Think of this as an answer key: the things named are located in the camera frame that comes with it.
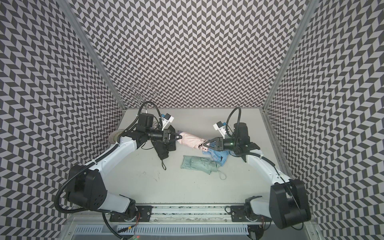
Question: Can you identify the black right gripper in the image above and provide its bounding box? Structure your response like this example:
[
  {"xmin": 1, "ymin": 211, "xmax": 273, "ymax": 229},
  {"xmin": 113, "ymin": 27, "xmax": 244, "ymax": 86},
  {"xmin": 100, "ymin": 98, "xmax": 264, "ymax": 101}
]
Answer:
[{"xmin": 203, "ymin": 137, "xmax": 239, "ymax": 152}]

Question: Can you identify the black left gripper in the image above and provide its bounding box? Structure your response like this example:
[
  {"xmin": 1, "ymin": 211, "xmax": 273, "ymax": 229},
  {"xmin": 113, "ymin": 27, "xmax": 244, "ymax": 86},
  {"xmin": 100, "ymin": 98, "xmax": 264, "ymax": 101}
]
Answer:
[{"xmin": 146, "ymin": 128, "xmax": 183, "ymax": 143}]

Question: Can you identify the pink umbrella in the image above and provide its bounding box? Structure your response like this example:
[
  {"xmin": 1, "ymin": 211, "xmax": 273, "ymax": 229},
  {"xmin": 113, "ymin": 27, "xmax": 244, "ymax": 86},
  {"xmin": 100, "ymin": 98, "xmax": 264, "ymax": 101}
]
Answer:
[{"xmin": 178, "ymin": 132, "xmax": 208, "ymax": 152}]

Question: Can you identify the blue umbrella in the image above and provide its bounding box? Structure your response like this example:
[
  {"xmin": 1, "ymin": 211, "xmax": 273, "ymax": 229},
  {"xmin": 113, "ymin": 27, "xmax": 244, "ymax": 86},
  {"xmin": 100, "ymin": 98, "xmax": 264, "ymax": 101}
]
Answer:
[{"xmin": 203, "ymin": 149, "xmax": 230, "ymax": 167}]

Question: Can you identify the mint green umbrella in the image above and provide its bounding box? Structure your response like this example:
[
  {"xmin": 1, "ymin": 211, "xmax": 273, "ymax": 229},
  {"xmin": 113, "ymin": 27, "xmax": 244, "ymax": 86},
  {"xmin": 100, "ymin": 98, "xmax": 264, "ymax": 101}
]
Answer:
[{"xmin": 181, "ymin": 156, "xmax": 227, "ymax": 181}]

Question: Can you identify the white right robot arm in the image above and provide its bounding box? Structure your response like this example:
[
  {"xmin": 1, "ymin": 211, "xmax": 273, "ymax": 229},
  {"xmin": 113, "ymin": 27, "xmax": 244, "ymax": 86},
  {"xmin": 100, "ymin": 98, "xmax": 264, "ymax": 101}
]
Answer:
[{"xmin": 203, "ymin": 123, "xmax": 312, "ymax": 229}]

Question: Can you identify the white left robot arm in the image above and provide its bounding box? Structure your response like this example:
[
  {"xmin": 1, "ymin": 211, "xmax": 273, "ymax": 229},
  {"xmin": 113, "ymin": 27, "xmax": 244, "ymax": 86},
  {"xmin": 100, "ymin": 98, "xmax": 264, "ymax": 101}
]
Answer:
[{"xmin": 54, "ymin": 129, "xmax": 182, "ymax": 221}]

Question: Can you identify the black folded umbrella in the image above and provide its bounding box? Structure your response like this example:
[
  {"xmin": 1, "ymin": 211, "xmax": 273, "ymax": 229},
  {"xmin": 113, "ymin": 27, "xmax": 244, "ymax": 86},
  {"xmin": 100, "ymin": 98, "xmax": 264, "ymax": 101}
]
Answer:
[{"xmin": 151, "ymin": 135, "xmax": 176, "ymax": 171}]

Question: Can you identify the pink ribbed glass bowl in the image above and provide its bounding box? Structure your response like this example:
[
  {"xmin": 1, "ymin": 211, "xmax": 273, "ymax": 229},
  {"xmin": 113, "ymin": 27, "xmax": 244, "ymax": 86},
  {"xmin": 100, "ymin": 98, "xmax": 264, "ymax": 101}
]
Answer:
[{"xmin": 108, "ymin": 130, "xmax": 124, "ymax": 144}]

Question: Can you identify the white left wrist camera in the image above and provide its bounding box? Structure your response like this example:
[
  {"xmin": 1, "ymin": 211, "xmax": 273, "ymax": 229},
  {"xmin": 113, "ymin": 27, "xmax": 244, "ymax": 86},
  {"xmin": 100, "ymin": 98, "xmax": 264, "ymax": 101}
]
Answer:
[{"xmin": 162, "ymin": 114, "xmax": 174, "ymax": 130}]

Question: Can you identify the chrome wire stand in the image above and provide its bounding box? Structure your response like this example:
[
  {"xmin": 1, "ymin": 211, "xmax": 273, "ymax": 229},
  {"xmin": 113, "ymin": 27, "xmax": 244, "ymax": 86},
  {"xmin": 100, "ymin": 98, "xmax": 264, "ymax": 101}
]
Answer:
[{"xmin": 119, "ymin": 81, "xmax": 159, "ymax": 110}]

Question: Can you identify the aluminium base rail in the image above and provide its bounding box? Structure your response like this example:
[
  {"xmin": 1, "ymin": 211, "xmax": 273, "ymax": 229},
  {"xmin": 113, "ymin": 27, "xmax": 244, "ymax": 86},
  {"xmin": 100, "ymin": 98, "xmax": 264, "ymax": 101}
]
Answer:
[{"xmin": 64, "ymin": 203, "xmax": 319, "ymax": 240}]

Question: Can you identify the aluminium corner post right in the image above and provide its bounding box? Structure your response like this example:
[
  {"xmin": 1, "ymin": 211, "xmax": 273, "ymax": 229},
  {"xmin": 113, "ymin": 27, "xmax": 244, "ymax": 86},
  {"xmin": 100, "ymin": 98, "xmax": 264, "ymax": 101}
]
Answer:
[{"xmin": 262, "ymin": 0, "xmax": 320, "ymax": 111}]

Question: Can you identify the aluminium corner post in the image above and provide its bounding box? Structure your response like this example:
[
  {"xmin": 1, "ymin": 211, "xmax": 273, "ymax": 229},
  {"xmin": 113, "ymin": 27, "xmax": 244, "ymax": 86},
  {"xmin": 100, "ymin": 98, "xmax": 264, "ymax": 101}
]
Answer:
[
  {"xmin": 56, "ymin": 0, "xmax": 126, "ymax": 111},
  {"xmin": 262, "ymin": 0, "xmax": 320, "ymax": 111}
]

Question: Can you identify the aluminium corner post left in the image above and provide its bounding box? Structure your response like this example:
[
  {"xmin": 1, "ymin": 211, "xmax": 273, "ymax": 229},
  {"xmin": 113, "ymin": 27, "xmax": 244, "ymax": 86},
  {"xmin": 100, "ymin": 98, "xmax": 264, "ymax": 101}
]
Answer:
[{"xmin": 56, "ymin": 0, "xmax": 126, "ymax": 111}]

